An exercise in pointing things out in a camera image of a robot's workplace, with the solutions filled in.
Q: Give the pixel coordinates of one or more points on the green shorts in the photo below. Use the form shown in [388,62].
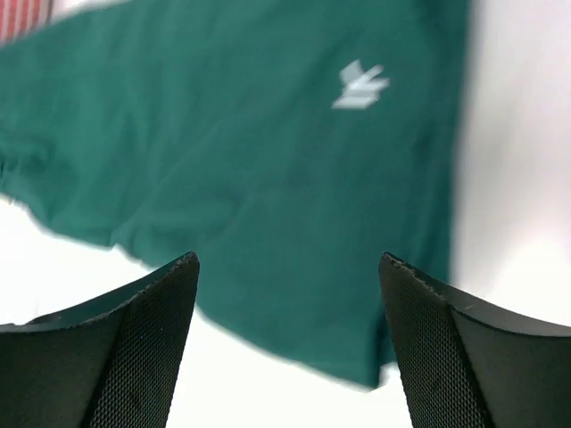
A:
[288,143]

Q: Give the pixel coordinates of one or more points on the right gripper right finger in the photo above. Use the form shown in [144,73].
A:
[465,362]

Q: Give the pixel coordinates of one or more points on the white plastic basket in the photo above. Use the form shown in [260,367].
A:
[19,17]

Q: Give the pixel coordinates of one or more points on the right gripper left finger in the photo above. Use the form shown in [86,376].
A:
[111,361]

